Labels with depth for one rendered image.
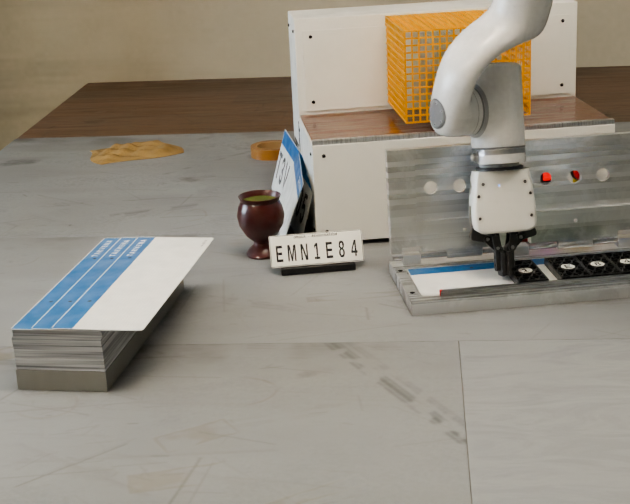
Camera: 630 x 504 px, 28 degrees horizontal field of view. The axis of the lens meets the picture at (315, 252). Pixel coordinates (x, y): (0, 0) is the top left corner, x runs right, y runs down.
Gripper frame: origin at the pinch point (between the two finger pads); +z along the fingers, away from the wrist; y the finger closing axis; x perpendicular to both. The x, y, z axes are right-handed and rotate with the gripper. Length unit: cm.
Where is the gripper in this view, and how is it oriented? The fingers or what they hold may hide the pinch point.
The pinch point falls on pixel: (504, 263)
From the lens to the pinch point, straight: 202.4
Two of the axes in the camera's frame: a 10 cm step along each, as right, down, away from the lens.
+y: 9.9, -0.8, 0.9
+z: 0.7, 9.9, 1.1
